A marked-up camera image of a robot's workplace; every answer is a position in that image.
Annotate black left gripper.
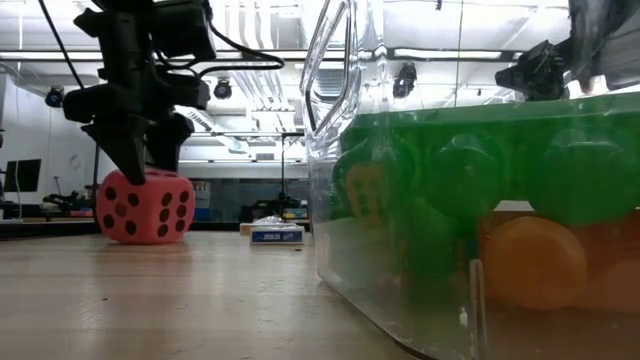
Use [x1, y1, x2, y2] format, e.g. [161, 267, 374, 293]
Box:
[62, 0, 212, 187]

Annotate red foam die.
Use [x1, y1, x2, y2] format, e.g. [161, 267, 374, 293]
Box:
[95, 168, 196, 246]

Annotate long green toy brick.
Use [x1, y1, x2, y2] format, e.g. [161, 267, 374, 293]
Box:
[339, 92, 640, 236]

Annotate long orange toy brick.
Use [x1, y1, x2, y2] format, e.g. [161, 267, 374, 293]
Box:
[479, 212, 640, 314]

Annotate yellow toy brick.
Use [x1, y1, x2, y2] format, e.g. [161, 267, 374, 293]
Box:
[346, 162, 389, 221]

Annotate black ceiling spotlight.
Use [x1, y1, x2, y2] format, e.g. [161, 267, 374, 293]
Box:
[212, 78, 234, 101]
[44, 85, 68, 109]
[392, 62, 419, 100]

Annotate black background monitor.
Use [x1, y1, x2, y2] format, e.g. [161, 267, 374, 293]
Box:
[3, 158, 43, 194]

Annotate long ceiling light bar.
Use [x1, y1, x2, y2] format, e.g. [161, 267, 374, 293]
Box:
[0, 48, 521, 64]

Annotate clear plastic bin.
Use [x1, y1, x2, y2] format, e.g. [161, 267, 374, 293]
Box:
[298, 0, 640, 360]

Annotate black background stand frame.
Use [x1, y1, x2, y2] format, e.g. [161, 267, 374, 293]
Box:
[92, 130, 306, 221]

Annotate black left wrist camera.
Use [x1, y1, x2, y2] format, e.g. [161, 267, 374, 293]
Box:
[149, 0, 217, 60]

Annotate black metal table frame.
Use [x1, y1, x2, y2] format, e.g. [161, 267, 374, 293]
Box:
[0, 218, 101, 240]

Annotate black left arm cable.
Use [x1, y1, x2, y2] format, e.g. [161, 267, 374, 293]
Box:
[37, 0, 85, 90]

